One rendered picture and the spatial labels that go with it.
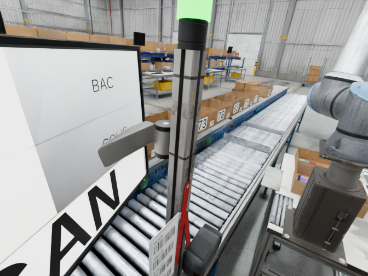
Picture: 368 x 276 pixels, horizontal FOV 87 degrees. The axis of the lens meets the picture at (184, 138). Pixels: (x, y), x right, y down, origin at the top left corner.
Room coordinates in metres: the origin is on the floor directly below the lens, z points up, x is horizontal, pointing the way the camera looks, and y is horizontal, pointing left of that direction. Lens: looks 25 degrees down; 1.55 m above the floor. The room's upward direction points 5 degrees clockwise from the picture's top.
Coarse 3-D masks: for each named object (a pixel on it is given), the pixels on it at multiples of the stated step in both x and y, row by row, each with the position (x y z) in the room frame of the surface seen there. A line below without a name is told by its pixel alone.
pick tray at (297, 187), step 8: (296, 168) 1.18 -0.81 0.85; (304, 168) 1.25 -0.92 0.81; (312, 168) 1.23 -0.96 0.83; (296, 176) 1.21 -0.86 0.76; (304, 176) 1.22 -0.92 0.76; (296, 184) 1.03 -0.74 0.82; (304, 184) 1.01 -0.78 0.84; (360, 184) 1.07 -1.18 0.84; (296, 192) 1.02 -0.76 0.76; (360, 216) 0.86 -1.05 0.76
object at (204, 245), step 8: (200, 232) 0.38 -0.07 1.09; (208, 232) 0.38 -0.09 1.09; (216, 232) 0.39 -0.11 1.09; (192, 240) 0.36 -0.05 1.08; (200, 240) 0.36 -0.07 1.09; (208, 240) 0.36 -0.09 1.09; (216, 240) 0.36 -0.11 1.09; (192, 248) 0.34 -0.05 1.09; (200, 248) 0.34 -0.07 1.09; (208, 248) 0.34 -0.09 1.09; (216, 248) 0.35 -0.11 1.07; (184, 256) 0.33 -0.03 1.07; (192, 256) 0.32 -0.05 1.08; (200, 256) 0.32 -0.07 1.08; (208, 256) 0.32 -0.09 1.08; (192, 264) 0.31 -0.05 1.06; (200, 264) 0.30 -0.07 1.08; (208, 264) 0.32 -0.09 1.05; (200, 272) 0.30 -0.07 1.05
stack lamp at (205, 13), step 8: (184, 0) 0.31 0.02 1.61; (192, 0) 0.31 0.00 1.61; (200, 0) 0.31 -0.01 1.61; (208, 0) 0.32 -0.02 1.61; (184, 8) 0.31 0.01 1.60; (192, 8) 0.31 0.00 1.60; (200, 8) 0.31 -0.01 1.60; (208, 8) 0.32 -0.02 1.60; (184, 16) 0.31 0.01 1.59; (192, 16) 0.31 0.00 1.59; (200, 16) 0.31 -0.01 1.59; (208, 16) 0.32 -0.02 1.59
